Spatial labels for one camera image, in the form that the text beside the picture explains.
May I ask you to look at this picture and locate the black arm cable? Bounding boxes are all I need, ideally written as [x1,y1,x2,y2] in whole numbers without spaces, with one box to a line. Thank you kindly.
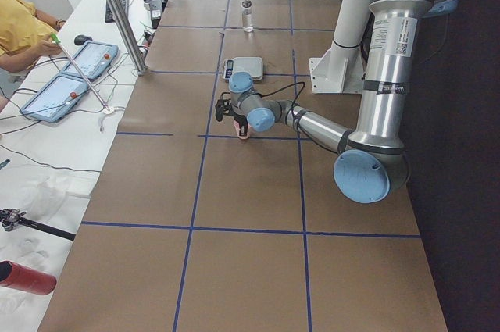
[257,81,306,114]

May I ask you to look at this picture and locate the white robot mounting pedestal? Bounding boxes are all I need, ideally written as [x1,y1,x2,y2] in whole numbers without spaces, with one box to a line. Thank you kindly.
[309,0,370,94]

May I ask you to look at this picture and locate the thin metal rod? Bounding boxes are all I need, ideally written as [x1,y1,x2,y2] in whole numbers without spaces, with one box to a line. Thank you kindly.
[50,33,114,115]

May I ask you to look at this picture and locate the clear glass sauce bottle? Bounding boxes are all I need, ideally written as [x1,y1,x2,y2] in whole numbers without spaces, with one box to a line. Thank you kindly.
[241,0,254,33]

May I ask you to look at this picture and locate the black keyboard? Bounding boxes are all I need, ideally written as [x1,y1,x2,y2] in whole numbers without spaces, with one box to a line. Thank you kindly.
[104,0,130,23]

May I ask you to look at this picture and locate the silver digital kitchen scale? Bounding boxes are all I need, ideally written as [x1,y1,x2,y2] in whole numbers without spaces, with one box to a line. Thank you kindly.
[222,56,263,80]

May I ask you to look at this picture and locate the person in yellow shirt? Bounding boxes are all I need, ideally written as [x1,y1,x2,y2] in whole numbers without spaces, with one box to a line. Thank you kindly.
[1,0,66,73]

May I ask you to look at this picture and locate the lower blue teach pendant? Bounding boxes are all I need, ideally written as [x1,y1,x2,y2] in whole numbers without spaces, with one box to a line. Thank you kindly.
[20,74,88,123]

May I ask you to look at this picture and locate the black tripod stick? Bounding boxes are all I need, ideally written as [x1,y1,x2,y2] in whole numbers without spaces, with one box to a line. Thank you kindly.
[1,209,76,241]

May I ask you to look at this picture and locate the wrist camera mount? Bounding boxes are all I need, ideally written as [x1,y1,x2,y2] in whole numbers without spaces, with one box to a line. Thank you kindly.
[215,91,234,122]

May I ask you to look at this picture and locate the black computer mouse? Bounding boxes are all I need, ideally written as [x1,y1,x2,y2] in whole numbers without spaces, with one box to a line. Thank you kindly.
[73,34,93,46]

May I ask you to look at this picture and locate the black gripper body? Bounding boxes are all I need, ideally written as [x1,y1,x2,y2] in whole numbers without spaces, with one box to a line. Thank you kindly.
[233,113,249,125]

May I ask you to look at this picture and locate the upper blue teach pendant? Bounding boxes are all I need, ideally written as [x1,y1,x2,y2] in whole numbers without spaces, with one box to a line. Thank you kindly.
[73,41,119,82]

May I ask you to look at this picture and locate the red cylindrical bottle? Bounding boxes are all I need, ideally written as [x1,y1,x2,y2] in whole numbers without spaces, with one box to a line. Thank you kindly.
[1,261,57,295]

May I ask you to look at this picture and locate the blue teach pendant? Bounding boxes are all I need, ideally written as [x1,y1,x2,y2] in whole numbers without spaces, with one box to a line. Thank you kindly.
[20,74,88,123]
[73,41,119,82]

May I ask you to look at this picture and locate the pink paper cup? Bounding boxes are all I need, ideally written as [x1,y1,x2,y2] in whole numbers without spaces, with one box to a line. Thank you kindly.
[234,120,251,140]

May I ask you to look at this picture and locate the aluminium frame post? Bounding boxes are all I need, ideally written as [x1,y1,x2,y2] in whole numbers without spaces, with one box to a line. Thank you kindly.
[106,0,147,76]

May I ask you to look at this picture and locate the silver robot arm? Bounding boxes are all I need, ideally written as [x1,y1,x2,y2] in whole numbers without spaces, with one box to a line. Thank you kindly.
[216,0,458,203]

